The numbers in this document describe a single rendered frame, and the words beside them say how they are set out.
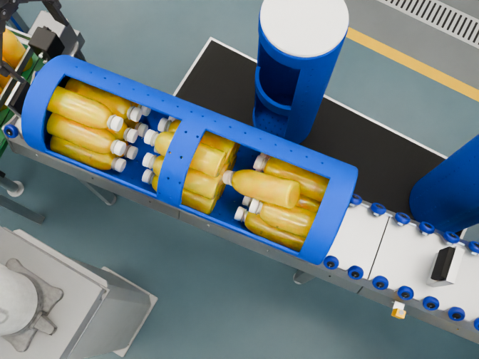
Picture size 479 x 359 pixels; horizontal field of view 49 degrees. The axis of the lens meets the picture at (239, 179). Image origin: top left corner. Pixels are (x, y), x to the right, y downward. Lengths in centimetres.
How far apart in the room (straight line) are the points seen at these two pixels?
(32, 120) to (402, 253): 111
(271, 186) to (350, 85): 154
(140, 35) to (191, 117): 160
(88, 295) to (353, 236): 77
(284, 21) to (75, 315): 105
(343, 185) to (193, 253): 132
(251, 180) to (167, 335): 129
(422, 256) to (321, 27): 76
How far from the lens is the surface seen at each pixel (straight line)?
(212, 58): 264
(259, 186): 134
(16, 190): 274
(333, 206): 130
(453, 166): 204
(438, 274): 152
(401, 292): 158
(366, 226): 162
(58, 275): 149
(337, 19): 173
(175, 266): 251
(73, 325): 146
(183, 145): 132
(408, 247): 165
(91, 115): 144
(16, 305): 134
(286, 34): 168
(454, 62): 302
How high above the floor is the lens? 248
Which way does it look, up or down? 75 degrees down
